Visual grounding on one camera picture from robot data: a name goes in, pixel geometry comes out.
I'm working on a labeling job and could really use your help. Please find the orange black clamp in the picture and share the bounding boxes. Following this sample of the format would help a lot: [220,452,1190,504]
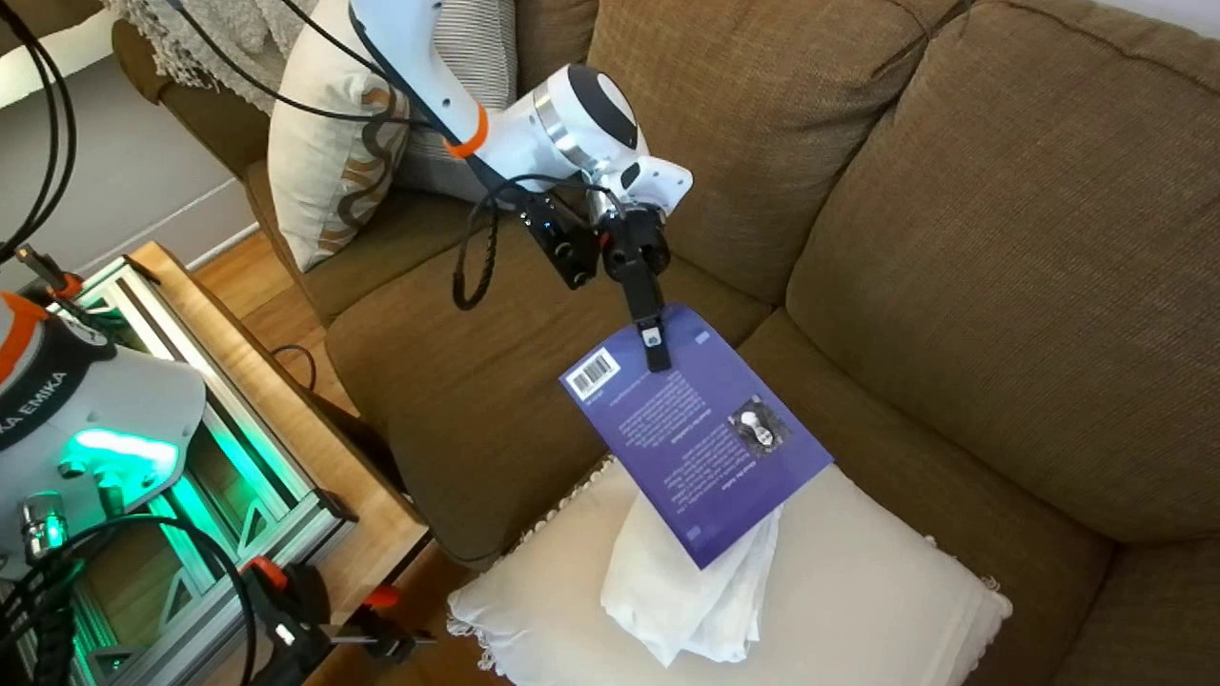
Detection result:
[333,585,422,669]
[13,242,92,309]
[245,553,334,671]

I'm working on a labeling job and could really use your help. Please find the wooden side table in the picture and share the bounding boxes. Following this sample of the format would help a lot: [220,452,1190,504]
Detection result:
[51,252,357,686]

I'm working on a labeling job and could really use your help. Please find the brown sofa back cushion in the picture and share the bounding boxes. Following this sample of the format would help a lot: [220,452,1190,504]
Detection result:
[780,0,1220,548]
[577,0,968,309]

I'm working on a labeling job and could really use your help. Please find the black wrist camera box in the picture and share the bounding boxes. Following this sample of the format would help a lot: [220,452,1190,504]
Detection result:
[517,186,602,291]

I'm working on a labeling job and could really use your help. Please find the cream patterned throw pillow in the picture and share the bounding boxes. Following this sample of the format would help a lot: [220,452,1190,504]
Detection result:
[264,0,422,276]

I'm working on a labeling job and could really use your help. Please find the thin black floor cable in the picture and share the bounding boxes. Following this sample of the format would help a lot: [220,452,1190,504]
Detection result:
[266,338,324,393]

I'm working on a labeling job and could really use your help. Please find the black hanging cables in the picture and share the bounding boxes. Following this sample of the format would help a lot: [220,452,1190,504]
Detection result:
[0,0,80,263]

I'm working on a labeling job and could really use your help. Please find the black cable bundle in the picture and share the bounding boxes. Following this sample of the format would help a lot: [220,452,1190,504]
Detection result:
[0,512,264,686]

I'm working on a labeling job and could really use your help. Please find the grey knitted throw blanket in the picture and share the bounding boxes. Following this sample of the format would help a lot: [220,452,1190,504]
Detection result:
[106,0,320,117]

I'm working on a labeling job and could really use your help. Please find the blue paperback book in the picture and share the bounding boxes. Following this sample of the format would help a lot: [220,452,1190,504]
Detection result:
[555,300,835,572]

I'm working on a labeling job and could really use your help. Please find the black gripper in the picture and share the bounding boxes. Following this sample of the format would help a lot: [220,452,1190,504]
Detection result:
[586,204,675,379]

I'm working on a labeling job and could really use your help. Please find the white folded cloth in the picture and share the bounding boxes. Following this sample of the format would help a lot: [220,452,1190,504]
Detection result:
[597,488,787,671]

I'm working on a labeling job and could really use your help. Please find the cream fringed pillow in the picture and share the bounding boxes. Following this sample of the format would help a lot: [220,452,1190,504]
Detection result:
[442,455,1017,686]

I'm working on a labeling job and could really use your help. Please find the brown fabric sofa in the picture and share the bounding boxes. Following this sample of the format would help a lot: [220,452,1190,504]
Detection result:
[109,0,1220,686]

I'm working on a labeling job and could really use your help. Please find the wooden table board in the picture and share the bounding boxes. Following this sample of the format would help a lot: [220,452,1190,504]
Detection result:
[126,242,436,627]

